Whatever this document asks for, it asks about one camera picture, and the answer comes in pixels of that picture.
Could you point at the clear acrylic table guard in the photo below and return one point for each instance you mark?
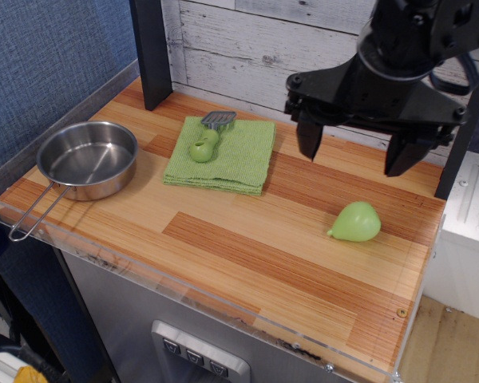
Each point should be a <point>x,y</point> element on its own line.
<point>302,283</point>

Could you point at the dark right frame post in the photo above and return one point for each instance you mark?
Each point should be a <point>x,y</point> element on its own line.
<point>459,149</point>

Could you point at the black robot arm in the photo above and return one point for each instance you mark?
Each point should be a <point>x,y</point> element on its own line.
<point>412,60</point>

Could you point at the stainless steel pan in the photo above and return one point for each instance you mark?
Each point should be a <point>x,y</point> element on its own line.
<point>85,161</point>

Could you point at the green folded cloth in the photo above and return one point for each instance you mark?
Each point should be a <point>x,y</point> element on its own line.
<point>240,159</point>

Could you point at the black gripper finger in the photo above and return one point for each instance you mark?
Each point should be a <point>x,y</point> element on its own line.
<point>309,134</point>
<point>403,153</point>

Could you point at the white aluminium side block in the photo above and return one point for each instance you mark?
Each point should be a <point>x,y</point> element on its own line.
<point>453,274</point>

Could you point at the stainless steel cabinet front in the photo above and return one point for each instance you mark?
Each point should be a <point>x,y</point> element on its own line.
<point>283,333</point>

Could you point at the dark left frame post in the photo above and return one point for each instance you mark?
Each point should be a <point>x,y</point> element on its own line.
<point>152,51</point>

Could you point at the silver button control panel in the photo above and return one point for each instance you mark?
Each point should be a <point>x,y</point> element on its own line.
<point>180,353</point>

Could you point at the dark frame post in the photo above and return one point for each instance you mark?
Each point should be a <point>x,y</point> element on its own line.
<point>459,149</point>
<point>152,51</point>

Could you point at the green handled grey toy spatula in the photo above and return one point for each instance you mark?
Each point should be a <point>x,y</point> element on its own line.
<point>202,150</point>

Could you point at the green plastic toy pear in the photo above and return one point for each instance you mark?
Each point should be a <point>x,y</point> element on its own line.
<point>356,222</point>

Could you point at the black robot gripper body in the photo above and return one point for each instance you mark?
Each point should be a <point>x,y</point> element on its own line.
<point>374,93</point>

